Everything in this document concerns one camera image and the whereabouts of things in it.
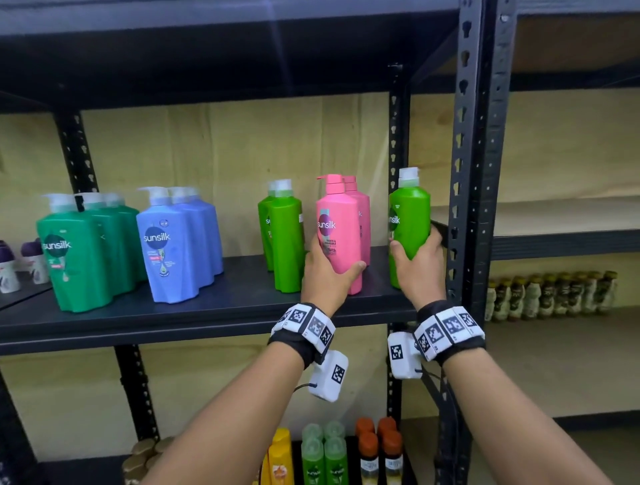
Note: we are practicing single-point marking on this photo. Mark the person's right hand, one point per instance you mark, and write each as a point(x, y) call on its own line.
point(425, 275)

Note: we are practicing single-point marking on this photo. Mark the person's left hand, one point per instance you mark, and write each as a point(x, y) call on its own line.
point(325, 285)

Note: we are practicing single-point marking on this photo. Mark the large pink shampoo bottle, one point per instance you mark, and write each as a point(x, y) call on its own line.
point(365, 225)
point(340, 225)

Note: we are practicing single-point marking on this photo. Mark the large blue shampoo bottle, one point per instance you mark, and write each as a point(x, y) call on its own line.
point(167, 270)
point(218, 235)

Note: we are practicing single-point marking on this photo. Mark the small blue shampoo bottle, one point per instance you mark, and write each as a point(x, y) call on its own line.
point(205, 250)

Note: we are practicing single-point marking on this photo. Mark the black orange-capped shampoo bottle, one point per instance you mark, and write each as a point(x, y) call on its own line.
point(365, 425)
point(386, 424)
point(369, 457)
point(392, 457)

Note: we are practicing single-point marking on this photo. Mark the large teal shampoo bottle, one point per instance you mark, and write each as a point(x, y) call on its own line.
point(120, 250)
point(139, 240)
point(75, 270)

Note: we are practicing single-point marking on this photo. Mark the person's left forearm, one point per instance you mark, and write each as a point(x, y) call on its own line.
point(225, 424)

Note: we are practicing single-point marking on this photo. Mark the row of gold-capped brown bottles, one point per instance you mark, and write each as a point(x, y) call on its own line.
point(550, 297)

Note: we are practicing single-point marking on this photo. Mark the left wristband with marker tags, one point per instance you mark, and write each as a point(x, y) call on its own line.
point(302, 330)

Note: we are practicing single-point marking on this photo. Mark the wristband with marker tags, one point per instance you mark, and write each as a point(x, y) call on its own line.
point(450, 330)
point(302, 330)

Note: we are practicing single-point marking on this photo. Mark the right wristband with marker tags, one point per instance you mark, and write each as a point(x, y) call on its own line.
point(450, 330)

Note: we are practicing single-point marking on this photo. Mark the group of purple-capped deodorants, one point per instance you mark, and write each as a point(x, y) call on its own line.
point(35, 265)

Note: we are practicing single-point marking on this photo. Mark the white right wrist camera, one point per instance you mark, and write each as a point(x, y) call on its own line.
point(404, 356)

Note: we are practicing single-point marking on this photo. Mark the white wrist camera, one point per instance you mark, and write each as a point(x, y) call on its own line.
point(404, 356)
point(330, 377)

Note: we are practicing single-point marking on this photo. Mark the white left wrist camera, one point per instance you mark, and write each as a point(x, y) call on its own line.
point(330, 377)

